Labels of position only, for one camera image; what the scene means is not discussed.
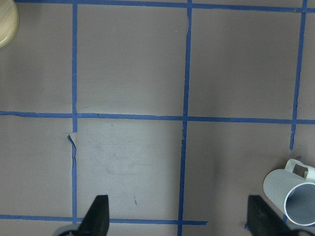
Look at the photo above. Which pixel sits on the white HOME mug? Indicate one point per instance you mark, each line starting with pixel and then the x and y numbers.
pixel 292 190

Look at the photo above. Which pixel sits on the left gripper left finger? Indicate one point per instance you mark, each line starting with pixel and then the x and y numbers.
pixel 96 221

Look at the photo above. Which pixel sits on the wooden mug tree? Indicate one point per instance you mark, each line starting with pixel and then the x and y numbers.
pixel 9 21

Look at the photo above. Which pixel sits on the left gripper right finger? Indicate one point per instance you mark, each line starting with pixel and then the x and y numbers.
pixel 263 221

